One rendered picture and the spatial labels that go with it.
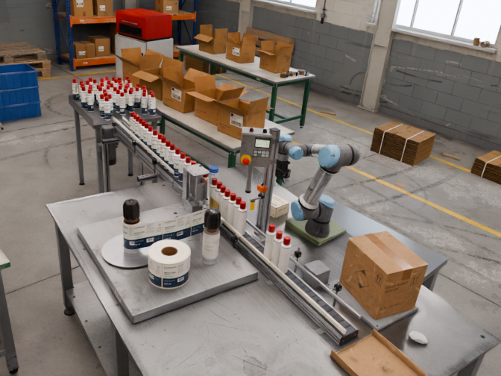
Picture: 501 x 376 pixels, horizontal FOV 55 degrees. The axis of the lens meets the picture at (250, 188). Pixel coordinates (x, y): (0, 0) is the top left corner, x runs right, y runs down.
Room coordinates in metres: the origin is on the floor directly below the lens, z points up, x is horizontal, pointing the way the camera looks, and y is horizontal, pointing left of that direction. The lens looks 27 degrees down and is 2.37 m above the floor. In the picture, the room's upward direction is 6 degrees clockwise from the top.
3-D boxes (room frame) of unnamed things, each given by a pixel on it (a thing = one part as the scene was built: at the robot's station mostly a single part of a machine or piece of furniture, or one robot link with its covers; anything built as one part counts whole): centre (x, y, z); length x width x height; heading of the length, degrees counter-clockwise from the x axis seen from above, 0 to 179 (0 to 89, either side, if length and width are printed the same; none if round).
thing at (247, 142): (2.40, -0.01, 1.38); 0.17 x 0.10 x 0.19; 92
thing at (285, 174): (2.68, -0.18, 1.14); 0.09 x 0.08 x 0.12; 46
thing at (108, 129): (3.74, 1.25, 0.71); 0.15 x 0.12 x 0.34; 127
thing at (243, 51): (7.09, 0.37, 0.97); 0.42 x 0.39 x 0.37; 134
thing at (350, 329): (2.26, -0.01, 0.86); 1.65 x 0.08 x 0.04; 37
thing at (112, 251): (2.04, 0.58, 0.89); 0.31 x 0.31 x 0.01
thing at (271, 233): (2.10, -0.13, 0.98); 0.05 x 0.05 x 0.20
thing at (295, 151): (2.61, -0.24, 1.30); 0.11 x 0.11 x 0.08; 30
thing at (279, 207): (2.70, -0.16, 0.87); 0.16 x 0.12 x 0.07; 46
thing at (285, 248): (2.00, -0.21, 0.98); 0.05 x 0.05 x 0.20
